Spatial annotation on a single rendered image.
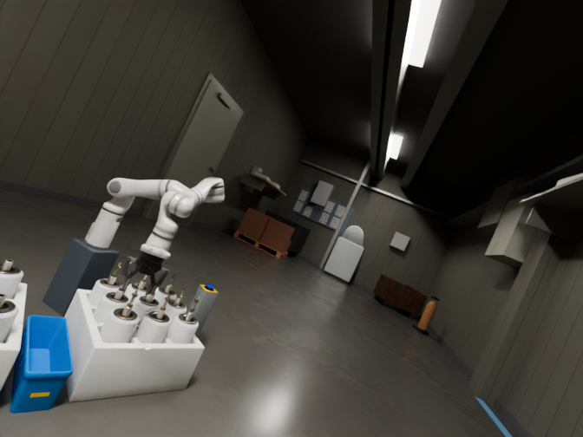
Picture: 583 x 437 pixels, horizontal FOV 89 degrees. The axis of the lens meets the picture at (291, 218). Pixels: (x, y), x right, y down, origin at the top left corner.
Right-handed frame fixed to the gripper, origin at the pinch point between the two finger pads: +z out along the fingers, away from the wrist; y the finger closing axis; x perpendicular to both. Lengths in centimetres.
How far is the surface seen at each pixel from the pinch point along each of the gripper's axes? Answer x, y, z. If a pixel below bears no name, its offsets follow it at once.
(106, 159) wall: -273, 76, -19
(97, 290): -17.8, 11.7, 12.0
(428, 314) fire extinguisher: -259, -452, -2
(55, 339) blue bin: -11.7, 16.6, 30.3
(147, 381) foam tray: 2.0, -16.1, 29.7
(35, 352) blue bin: -9.4, 20.0, 34.6
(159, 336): -0.3, -13.5, 14.4
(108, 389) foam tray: 6.6, -5.1, 31.4
